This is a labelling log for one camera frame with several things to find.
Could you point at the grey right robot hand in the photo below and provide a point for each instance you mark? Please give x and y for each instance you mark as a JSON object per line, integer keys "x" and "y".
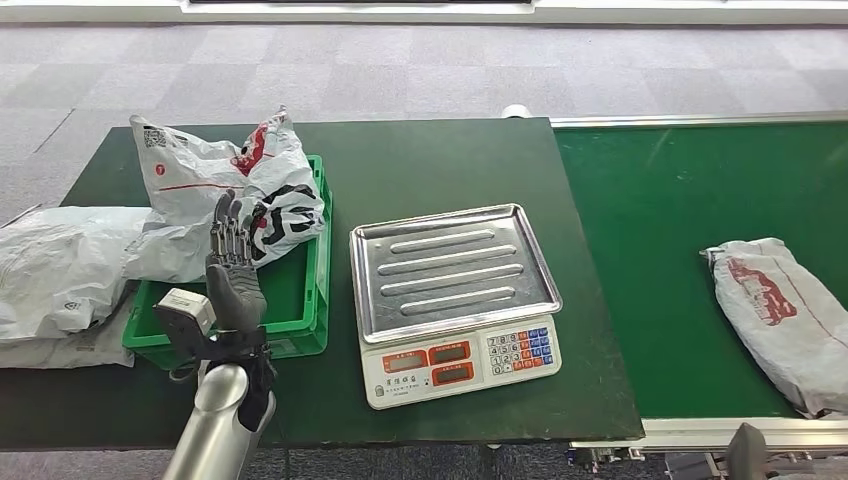
{"x": 747, "y": 457}

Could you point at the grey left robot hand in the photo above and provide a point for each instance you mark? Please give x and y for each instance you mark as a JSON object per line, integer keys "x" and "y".
{"x": 235, "y": 291}

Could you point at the white parcel with black print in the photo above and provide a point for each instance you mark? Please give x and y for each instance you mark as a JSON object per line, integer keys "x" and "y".
{"x": 192, "y": 172}

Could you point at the grey parcel with red print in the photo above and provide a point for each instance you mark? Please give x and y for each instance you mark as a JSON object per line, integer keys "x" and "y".
{"x": 782, "y": 331}

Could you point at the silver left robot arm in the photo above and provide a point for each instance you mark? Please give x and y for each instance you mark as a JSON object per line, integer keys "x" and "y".
{"x": 215, "y": 424}

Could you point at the flat pale plastic parcel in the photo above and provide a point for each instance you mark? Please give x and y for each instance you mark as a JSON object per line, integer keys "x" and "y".
{"x": 79, "y": 351}

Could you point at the white crumpled plastic parcel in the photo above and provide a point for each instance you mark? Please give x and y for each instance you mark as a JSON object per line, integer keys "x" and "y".
{"x": 60, "y": 265}

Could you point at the green conveyor belt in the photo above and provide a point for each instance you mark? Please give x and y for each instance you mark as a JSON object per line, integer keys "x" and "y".
{"x": 662, "y": 199}

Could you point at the white conveyor roller end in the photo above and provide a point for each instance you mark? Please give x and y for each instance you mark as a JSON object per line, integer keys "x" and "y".
{"x": 515, "y": 111}

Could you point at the green plastic crate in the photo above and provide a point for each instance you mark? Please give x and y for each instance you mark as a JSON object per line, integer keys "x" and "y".
{"x": 291, "y": 298}

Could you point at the white electronic weighing scale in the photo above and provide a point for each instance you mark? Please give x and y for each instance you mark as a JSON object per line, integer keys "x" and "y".
{"x": 457, "y": 272}

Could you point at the dark green table board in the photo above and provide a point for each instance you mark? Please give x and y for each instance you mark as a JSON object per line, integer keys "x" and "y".
{"x": 430, "y": 159}

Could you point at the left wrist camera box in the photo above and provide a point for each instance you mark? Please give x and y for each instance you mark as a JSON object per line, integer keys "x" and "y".
{"x": 185, "y": 308}

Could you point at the aluminium conveyor side rail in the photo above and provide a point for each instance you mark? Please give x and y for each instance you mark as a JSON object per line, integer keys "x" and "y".
{"x": 662, "y": 430}
{"x": 696, "y": 120}

